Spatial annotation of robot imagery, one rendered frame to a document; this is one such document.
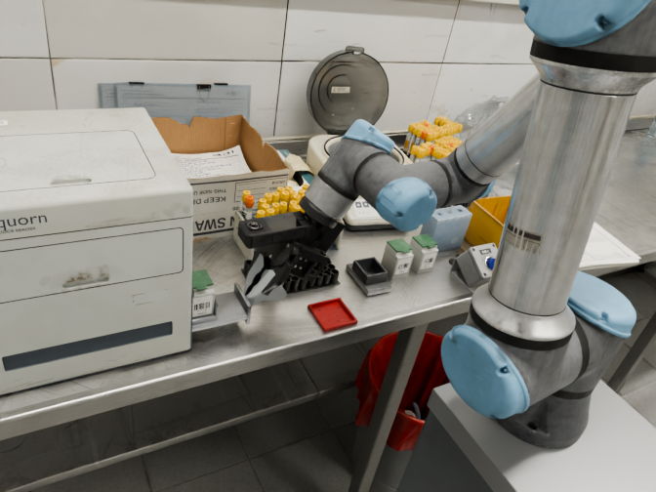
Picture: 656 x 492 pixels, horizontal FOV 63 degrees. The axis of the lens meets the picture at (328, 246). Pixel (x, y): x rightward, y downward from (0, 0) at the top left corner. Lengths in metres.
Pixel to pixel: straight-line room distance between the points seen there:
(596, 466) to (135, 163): 0.75
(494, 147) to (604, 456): 0.46
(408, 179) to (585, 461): 0.46
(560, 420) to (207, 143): 0.96
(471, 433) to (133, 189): 0.56
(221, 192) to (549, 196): 0.69
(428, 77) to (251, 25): 0.58
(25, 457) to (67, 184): 0.97
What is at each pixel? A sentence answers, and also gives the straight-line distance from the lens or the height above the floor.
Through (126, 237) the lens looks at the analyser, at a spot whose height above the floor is 1.11.
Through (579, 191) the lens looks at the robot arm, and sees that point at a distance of 0.56.
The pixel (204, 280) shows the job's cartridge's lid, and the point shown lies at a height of 0.98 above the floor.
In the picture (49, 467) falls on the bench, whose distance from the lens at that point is 1.54.
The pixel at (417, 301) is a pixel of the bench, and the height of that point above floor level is 0.87.
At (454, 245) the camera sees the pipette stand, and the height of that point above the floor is 0.90.
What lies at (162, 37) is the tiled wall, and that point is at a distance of 1.31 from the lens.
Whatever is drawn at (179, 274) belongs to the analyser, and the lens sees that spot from 0.78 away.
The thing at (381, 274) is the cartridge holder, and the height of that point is 0.91.
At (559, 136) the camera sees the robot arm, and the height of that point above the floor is 1.36.
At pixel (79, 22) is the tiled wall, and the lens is 1.28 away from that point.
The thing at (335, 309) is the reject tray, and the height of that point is 0.88.
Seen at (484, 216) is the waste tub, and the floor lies 0.96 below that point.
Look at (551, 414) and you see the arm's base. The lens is 0.83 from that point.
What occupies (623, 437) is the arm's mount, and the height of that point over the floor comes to 0.92.
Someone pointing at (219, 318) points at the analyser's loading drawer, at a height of 0.92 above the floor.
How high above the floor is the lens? 1.52
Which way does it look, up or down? 34 degrees down
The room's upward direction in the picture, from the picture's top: 11 degrees clockwise
